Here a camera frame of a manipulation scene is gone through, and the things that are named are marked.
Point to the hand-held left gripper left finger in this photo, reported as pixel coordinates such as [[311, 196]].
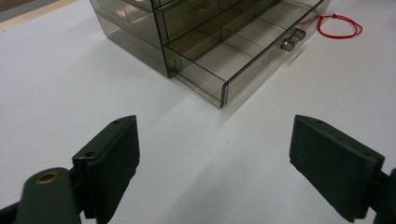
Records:
[[109, 168]]

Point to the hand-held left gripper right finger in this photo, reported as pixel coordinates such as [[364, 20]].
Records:
[[333, 168]]

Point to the smoky clear plastic drawer cabinet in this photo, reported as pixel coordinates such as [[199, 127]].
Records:
[[134, 28]]

